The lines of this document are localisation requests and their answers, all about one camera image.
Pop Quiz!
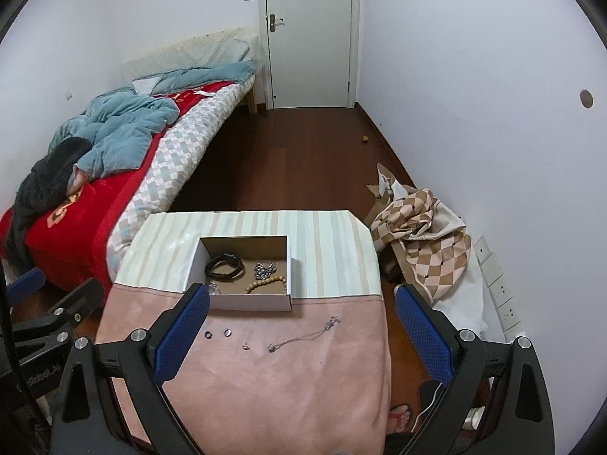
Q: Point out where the white cable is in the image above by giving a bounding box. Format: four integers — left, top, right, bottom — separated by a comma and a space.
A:
414, 383, 447, 433

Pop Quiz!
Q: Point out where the striped table cloth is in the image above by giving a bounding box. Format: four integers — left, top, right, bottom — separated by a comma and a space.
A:
115, 209, 384, 300

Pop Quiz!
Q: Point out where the blue quilt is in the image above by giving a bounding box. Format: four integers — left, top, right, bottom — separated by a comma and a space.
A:
47, 61, 255, 182

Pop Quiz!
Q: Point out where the wooden bed leg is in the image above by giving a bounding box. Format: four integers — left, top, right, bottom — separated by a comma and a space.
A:
245, 64, 267, 115

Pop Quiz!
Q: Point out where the wooden bead bracelet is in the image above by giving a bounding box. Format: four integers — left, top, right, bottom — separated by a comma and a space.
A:
244, 275, 288, 295

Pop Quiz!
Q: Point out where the silver chain necklace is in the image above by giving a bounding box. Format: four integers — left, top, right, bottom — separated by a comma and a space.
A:
266, 315, 341, 354

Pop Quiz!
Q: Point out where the bed with red blanket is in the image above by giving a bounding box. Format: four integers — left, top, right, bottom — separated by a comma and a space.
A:
0, 80, 238, 291

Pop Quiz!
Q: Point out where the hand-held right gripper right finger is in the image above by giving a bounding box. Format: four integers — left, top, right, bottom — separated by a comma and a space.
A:
393, 283, 555, 455

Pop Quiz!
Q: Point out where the white wall socket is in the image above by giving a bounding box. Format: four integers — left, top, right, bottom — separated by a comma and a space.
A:
498, 300, 522, 334
488, 278, 513, 312

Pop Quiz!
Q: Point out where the pink table cloth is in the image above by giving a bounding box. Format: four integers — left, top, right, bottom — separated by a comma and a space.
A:
95, 284, 392, 455

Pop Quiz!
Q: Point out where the white cloth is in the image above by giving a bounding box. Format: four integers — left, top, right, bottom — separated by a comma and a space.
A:
427, 265, 490, 342

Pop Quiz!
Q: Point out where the black leather bracelet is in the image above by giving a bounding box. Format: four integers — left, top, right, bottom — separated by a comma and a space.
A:
205, 254, 246, 280

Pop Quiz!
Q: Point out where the white bed headboard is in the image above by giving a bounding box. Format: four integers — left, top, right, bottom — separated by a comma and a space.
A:
120, 27, 264, 82

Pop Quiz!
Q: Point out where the checked bed sheet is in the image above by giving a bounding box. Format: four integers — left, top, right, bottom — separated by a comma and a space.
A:
107, 83, 247, 276

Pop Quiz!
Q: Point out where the white door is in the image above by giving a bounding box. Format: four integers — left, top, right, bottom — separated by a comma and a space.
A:
263, 0, 355, 110

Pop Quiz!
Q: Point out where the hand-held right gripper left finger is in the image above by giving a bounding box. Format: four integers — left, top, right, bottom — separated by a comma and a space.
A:
47, 286, 212, 455

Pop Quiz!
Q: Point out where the white cardboard box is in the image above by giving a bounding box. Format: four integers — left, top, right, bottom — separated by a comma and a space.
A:
182, 234, 297, 312

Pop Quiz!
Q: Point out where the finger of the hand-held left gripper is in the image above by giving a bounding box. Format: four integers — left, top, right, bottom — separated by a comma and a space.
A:
9, 277, 105, 375
6, 267, 47, 305

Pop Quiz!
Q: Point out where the brown checked cloth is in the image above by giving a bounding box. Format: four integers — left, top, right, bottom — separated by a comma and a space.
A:
370, 187, 473, 302

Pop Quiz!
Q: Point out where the red flip-flop sandal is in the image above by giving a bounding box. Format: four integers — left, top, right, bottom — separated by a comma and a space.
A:
388, 403, 419, 435

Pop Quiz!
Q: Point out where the dark grey cloth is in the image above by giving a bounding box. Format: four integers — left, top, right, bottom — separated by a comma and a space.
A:
6, 136, 99, 272

